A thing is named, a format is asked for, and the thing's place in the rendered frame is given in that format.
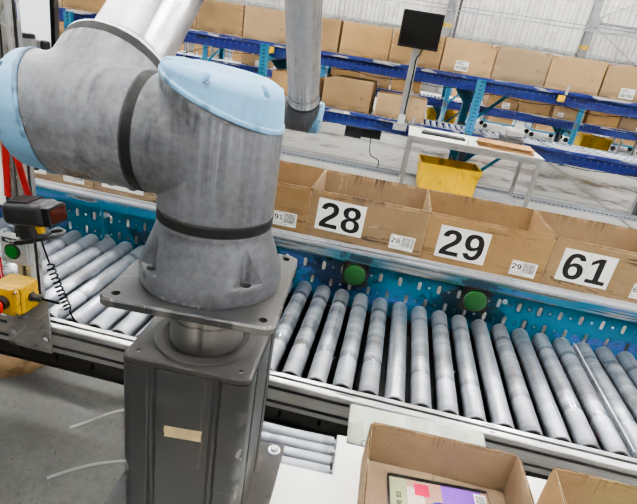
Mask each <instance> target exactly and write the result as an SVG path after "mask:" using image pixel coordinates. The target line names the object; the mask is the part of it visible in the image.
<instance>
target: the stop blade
mask: <svg viewBox="0 0 637 504"><path fill-rule="evenodd" d="M572 349H573V350H574V352H575V354H576V356H577V358H578V360H579V362H580V363H581V365H582V367H583V369H584V371H585V373H586V375H587V376H588V378H589V380H590V382H591V384H592V386H593V388H594V389H595V391H596V393H597V395H598V397H599V399H600V401H601V402H602V404H603V406H604V408H605V410H606V412H607V414H608V415H609V417H610V419H611V421H612V423H613V425H614V427H615V428H616V430H617V432H618V434H619V436H620V438H621V439H622V441H623V443H624V445H625V447H626V449H627V451H628V452H629V454H630V457H631V458H633V456H634V455H635V453H636V451H635V449H634V448H633V446H632V444H631V442H630V440H629V439H628V437H627V435H626V433H625V432H624V430H623V428H622V426H621V424H620V423H619V421H618V419H617V417H616V415H615V414H614V412H613V410H612V408H611V406H610V405H609V403H608V401H607V399H606V398H605V396H604V394H603V392H602V390H601V389H600V387H599V385H598V383H597V381H596V380H595V378H594V376H593V374H592V372H591V371H590V369H589V367H588V365H587V364H586V362H585V360H584V358H583V356H582V355H581V353H580V351H579V349H578V347H577V346H576V344H575V343H573V345H572Z"/></svg>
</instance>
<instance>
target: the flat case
mask: <svg viewBox="0 0 637 504"><path fill-rule="evenodd" d="M386 480H387V504H490V502H489V498H488V495H487V491H485V490H480V489H475V488H469V487H464V486H459V485H454V484H448V483H443V482H438V481H432V480H427V479H422V478H417V477H411V476H406V475H401V474H396V473H390V472H389V473H387V476H386Z"/></svg>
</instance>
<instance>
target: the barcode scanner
mask: <svg viewBox="0 0 637 504"><path fill-rule="evenodd" d="M1 210H2V214H3V218H4V220H5V222H6V223H8V224H11V225H15V227H16V230H17V232H18V235H19V237H20V238H19V239H17V240H15V241H14V242H13V244H14V245H25V244H34V243H36V239H38V238H43V237H47V235H46V234H45V232H46V230H45V228H44V227H50V228H51V227H53V226H55V225H57V224H59V223H61V222H63V221H66V220H67V219H68V216H67V211H66V206H65V203H64V202H62V201H58V202H57V201H56V200H54V199H47V198H43V196H31V195H22V196H19V197H16V198H13V199H11V200H8V201H6V202H5V203H3V204H2V206H1Z"/></svg>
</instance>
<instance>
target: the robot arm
mask: <svg viewBox="0 0 637 504"><path fill-rule="evenodd" d="M203 2H204V0H107V1H106V2H105V4H104V5H103V7H102V8H101V10H100V11H99V13H98V14H97V16H96V17H95V19H82V20H77V21H75V22H73V23H71V24H70V25H68V27H67V28H66V29H65V30H64V32H63V33H62V35H61V36H60V37H59V39H58V40H57V42H56V43H55V45H54V46H53V48H51V49H49V50H42V49H39V48H37V47H32V46H29V47H21V48H16V49H13V50H11V51H10V52H8V53H7V54H6V55H5V56H4V57H3V58H2V59H1V60H0V140H1V141H2V143H3V145H4V146H5V147H6V149H7V150H8V151H9V152H10V153H11V155H12V156H14V157H15V158H16V159H17V160H19V161H20V162H22V163H24V164H26V165H28V166H31V167H35V168H38V169H42V170H45V171H47V172H48V173H51V174H55V175H65V176H70V177H75V178H80V179H85V180H90V181H95V182H99V183H104V184H109V185H114V186H119V187H124V188H129V189H134V190H139V191H144V192H149V193H154V194H156V221H155V223H154V226H153V228H152V230H151V232H150V235H149V237H148V239H147V241H146V244H145V246H144V248H143V250H142V253H141V255H140V259H139V279H140V282H141V283H142V285H143V286H144V287H145V289H146V290H148V291H149V292H150V293H151V294H153V295H154V296H156V297H158V298H160V299H162V300H164V301H167V302H169V303H172V304H176V305H179V306H183V307H188V308H195V309H204V310H228V309H236V308H242V307H247V306H250V305H254V304H256V303H259V302H261V301H263V300H265V299H267V298H268V297H270V296H271V295H272V294H273V293H274V292H275V291H276V289H277V288H278V285H279V279H280V272H281V267H280V261H279V258H278V254H277V250H276V246H275V242H274V238H273V234H272V220H273V212H274V204H275V196H276V188H277V180H278V174H279V166H280V157H281V149H282V141H283V133H284V132H285V129H290V130H295V131H300V132H306V133H312V134H316V133H318V132H319V130H320V127H321V123H322V119H323V115H324V110H325V103H323V102H322V101H321V102H320V96H319V87H320V61H321V35H322V9H323V0H285V27H286V55H287V83H288V96H284V89H283V88H281V87H280V86H279V85H278V84H276V83H275V82H274V81H272V80H270V79H268V78H266V77H263V76H261V75H258V74H255V73H252V72H248V71H245V70H241V69H238V68H235V67H231V66H227V65H223V64H219V63H214V62H209V61H205V60H199V59H190V58H186V57H180V56H176V54H177V52H178V50H179V48H180V46H181V44H182V42H183V40H184V38H185V36H186V35H187V33H188V31H189V29H190V27H191V25H192V23H193V21H194V19H195V17H196V15H197V13H198V11H199V10H200V8H201V6H202V4H203Z"/></svg>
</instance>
